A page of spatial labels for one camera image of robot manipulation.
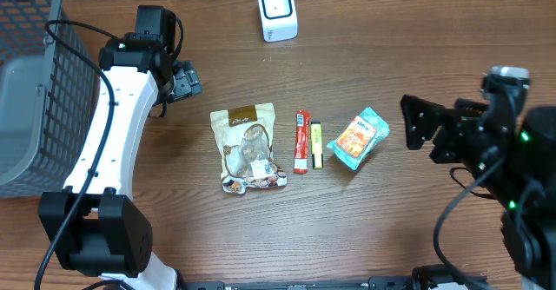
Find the teal Kleenex tissue pack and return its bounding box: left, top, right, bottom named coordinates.
left=327, top=107, right=390, bottom=170

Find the brown snack pouch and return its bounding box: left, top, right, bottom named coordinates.
left=210, top=103, right=288, bottom=194

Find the red snack stick packet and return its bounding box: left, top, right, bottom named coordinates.
left=294, top=110, right=310, bottom=174

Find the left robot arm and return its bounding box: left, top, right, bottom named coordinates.
left=38, top=5, right=202, bottom=289

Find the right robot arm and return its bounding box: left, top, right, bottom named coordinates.
left=400, top=67, right=555, bottom=289

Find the white barcode scanner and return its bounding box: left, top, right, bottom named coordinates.
left=257, top=0, right=299, bottom=43

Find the grey plastic mesh basket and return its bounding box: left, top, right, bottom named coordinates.
left=1, top=0, right=98, bottom=198

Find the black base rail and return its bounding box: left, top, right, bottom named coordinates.
left=177, top=264, right=478, bottom=290

